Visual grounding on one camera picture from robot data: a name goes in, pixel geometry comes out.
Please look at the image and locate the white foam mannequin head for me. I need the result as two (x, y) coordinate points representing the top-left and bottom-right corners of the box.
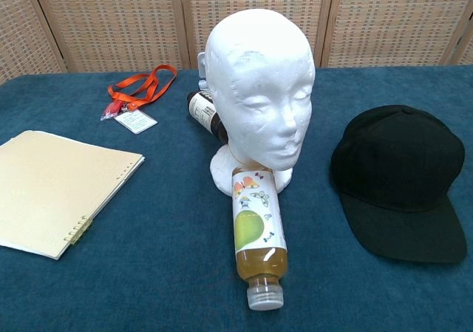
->
(199, 13), (317, 197)

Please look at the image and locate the tea bottle green apple label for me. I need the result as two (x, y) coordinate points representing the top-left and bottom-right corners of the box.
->
(231, 165), (288, 309)

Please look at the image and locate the orange lanyard with badge card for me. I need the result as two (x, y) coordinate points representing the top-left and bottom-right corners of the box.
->
(108, 64), (177, 135)

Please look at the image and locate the small red packet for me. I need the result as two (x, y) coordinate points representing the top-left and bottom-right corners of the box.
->
(100, 101), (121, 121)

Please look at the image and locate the woven folding screen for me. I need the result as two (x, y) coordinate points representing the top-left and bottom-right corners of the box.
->
(0, 0), (473, 85)

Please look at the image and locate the blue table cover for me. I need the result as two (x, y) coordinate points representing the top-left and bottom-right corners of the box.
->
(0, 64), (473, 332)

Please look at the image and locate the black cap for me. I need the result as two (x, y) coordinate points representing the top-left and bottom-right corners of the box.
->
(330, 104), (469, 265)

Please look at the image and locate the dark bottle black white label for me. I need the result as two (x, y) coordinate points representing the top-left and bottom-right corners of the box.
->
(186, 90), (230, 143)

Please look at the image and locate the beige paper folder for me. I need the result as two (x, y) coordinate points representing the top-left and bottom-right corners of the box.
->
(0, 129), (146, 261)

